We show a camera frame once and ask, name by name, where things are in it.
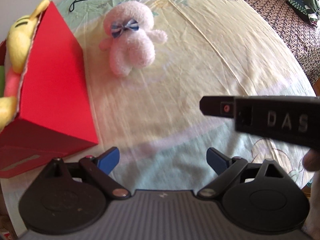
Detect dark patterned blanket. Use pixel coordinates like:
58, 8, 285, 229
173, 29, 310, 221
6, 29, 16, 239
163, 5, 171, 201
244, 0, 319, 85

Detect yellow tiger plush toy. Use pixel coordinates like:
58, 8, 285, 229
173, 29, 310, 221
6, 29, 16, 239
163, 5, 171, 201
1, 0, 50, 129

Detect green avocado plush toy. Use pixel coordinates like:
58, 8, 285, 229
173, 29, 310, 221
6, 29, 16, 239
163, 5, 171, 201
0, 66, 5, 98

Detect red cardboard box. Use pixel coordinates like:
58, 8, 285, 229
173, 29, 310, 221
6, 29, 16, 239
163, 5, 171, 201
1, 3, 98, 178

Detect folded green dark clothes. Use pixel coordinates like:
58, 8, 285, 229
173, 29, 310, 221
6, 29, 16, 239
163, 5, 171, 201
287, 0, 319, 27

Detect pink bunny plush blue bow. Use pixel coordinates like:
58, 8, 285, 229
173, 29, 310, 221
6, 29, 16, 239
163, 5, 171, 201
99, 1, 168, 77

